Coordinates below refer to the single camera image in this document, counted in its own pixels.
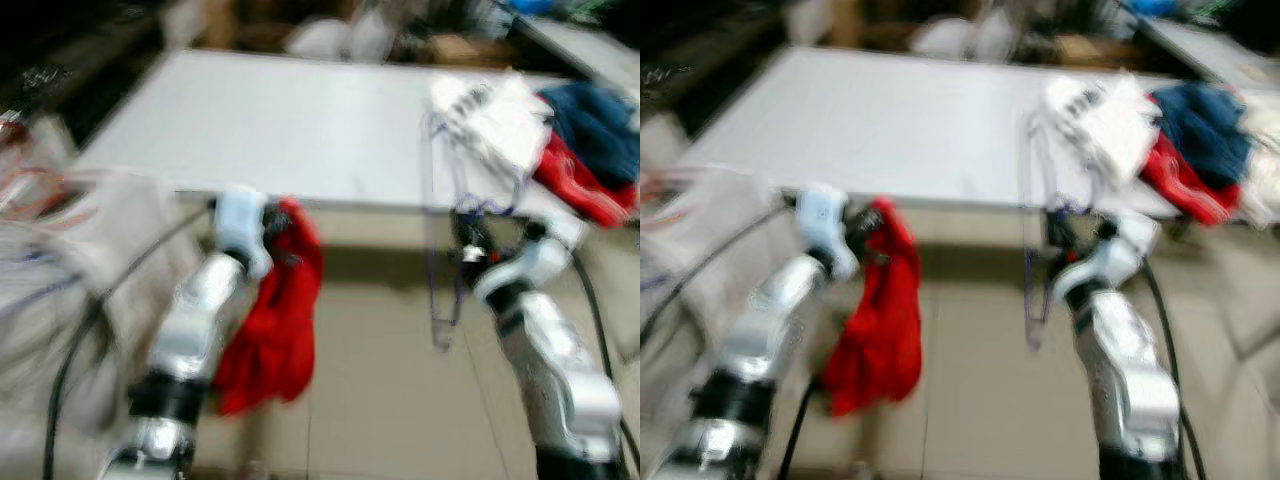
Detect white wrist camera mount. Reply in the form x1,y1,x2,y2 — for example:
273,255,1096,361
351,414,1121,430
212,186,274,281
1050,212,1163,307
795,184,853,281
472,213,588,307

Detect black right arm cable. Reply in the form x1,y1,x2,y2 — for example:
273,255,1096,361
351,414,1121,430
568,252,641,473
1140,255,1209,480

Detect white table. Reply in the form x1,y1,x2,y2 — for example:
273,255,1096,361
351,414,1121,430
678,45,1280,219
70,48,641,213

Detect red polo shirt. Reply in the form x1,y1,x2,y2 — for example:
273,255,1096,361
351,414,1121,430
820,196,925,419
210,196,326,419

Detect white sweatshirt black print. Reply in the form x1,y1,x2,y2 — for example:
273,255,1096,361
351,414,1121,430
428,70,553,183
1042,72,1161,186

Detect white rectangular desk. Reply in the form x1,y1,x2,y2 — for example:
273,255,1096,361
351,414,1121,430
515,12,641,96
1135,15,1280,91

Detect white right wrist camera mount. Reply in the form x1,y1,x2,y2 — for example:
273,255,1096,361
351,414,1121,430
472,213,588,307
1050,212,1163,307

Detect grey pillow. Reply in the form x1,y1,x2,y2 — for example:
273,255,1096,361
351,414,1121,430
910,18,972,59
345,10,397,61
285,18,347,61
970,10,1022,61

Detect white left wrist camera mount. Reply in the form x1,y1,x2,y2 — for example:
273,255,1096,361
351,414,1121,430
212,186,274,281
795,184,853,281

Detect purple plastic hanger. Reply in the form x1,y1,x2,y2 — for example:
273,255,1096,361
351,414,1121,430
1018,105,1113,353
418,108,529,354

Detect blue jeans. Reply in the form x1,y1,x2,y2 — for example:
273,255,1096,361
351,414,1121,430
538,80,641,189
1150,82,1256,191

